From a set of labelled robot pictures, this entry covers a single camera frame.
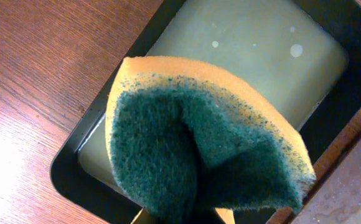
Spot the black tray with soapy water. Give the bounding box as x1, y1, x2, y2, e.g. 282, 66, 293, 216
50, 1, 361, 223

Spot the yellow and green sponge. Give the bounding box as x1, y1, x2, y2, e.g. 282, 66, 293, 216
105, 56, 316, 223

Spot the dark brown serving tray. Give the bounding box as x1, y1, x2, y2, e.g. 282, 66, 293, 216
293, 138, 361, 224

